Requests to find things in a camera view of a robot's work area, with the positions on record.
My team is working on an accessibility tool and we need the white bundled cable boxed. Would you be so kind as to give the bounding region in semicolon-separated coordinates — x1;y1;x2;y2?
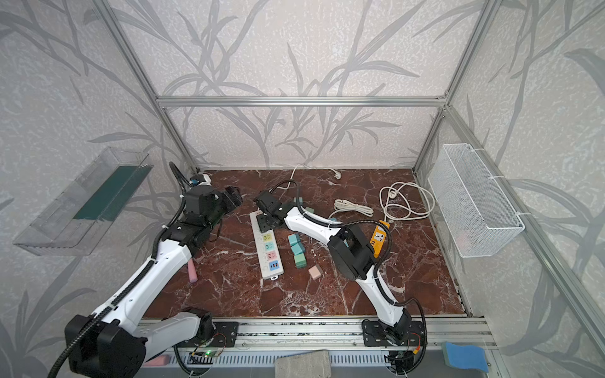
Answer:
328;198;374;219

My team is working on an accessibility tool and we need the purple pink brush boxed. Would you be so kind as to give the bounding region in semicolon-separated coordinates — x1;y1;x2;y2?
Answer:
142;354;171;368

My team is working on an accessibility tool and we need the white multicolour power strip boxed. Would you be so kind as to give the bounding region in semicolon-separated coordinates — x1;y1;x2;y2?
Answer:
250;210;284;280

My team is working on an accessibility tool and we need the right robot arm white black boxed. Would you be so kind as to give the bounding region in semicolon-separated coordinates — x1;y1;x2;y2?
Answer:
255;191;427;348

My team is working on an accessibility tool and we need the grey sponge block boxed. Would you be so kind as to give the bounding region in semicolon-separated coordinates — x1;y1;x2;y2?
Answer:
274;351;332;378

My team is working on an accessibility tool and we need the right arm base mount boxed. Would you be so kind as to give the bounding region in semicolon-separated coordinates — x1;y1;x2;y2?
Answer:
361;319;425;347

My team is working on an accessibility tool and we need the white coiled cable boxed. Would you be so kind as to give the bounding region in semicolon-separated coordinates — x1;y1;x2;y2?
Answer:
378;181;436;222

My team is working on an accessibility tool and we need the clear plastic wall tray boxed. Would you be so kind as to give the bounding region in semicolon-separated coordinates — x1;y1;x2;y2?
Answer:
14;147;153;257

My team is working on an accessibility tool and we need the orange power strip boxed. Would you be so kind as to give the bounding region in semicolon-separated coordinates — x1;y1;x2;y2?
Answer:
370;220;390;258

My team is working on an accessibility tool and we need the purple pink hand rake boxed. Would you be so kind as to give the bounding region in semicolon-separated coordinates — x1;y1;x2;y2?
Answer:
187;258;199;284

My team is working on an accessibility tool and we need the blue sponge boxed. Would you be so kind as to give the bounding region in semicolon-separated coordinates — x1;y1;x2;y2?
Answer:
442;342;489;373

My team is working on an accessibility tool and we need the white wire mesh basket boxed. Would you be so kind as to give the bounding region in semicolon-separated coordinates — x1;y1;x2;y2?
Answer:
428;143;525;258

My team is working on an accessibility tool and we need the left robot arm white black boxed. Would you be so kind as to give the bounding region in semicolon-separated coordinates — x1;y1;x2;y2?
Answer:
48;184;243;377

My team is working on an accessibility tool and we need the white power strip cord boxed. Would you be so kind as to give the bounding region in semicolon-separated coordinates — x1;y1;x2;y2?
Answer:
276;162;343;192

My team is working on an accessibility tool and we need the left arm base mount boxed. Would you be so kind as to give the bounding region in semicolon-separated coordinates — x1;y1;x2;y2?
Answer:
190;321;239;348

